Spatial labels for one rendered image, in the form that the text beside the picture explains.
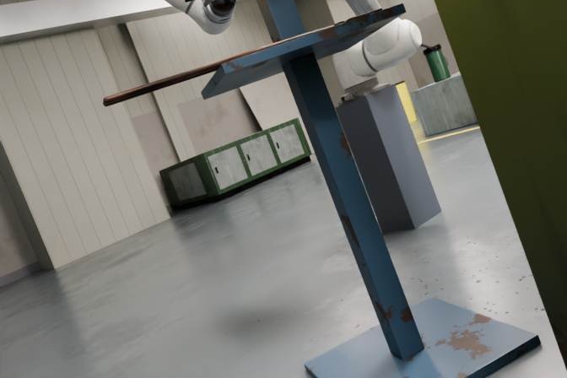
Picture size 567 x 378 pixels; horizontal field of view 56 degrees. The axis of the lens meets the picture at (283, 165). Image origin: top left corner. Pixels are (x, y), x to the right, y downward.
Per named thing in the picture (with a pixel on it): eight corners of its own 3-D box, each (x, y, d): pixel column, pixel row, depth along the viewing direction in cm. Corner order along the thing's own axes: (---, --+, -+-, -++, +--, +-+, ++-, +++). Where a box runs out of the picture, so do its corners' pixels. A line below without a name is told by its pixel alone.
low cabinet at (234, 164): (259, 175, 931) (245, 137, 926) (315, 159, 801) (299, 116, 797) (174, 212, 831) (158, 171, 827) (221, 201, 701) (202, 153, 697)
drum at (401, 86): (407, 124, 775) (393, 84, 771) (389, 130, 807) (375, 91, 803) (423, 117, 797) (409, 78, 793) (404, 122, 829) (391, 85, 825)
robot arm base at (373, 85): (331, 109, 236) (326, 97, 235) (364, 96, 248) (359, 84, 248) (359, 98, 221) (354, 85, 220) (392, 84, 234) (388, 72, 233)
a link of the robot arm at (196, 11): (223, 33, 164) (186, 8, 161) (216, 45, 179) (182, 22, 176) (242, 5, 165) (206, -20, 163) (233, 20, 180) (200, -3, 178)
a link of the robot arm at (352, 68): (353, 87, 247) (337, 41, 245) (387, 72, 235) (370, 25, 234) (337, 93, 234) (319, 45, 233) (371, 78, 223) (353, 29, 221)
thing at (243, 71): (203, 99, 127) (200, 92, 126) (348, 49, 137) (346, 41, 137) (225, 74, 98) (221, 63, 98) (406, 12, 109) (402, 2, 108)
